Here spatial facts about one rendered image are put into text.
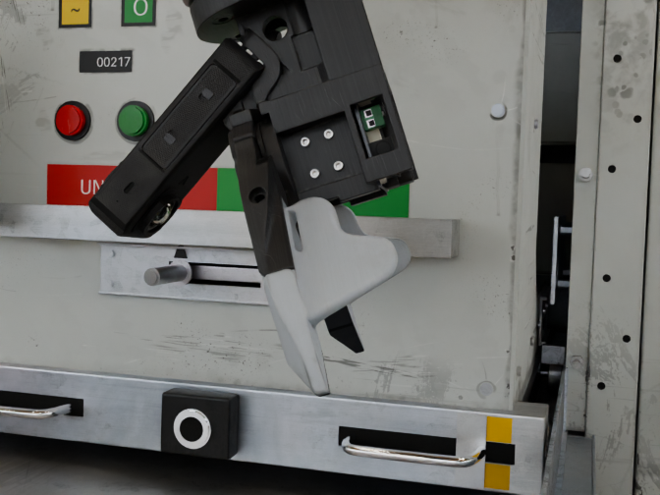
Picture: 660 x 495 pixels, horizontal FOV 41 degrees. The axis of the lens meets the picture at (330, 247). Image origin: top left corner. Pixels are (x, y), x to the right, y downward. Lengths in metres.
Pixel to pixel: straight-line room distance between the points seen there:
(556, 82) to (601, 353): 0.72
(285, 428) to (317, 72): 0.36
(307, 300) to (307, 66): 0.13
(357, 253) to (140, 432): 0.42
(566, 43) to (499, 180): 0.92
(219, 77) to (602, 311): 0.59
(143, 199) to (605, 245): 0.59
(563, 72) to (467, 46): 0.89
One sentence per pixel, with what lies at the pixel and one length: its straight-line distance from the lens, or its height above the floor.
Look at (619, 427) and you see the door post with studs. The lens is 0.96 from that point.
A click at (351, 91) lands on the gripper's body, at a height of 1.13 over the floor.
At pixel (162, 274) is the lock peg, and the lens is 0.71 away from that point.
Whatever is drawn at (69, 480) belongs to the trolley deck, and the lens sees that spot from 0.77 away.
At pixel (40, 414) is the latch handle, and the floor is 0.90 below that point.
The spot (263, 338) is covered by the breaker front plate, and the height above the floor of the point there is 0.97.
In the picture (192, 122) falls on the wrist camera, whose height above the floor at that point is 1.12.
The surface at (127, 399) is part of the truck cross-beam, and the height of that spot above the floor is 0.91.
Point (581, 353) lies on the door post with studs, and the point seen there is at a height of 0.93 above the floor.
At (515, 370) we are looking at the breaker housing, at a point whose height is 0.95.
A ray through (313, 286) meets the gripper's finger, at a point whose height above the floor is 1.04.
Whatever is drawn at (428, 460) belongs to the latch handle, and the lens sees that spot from 0.66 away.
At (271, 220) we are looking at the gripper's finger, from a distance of 0.40.
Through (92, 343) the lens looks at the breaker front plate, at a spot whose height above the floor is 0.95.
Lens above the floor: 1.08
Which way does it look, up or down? 3 degrees down
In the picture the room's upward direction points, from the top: 2 degrees clockwise
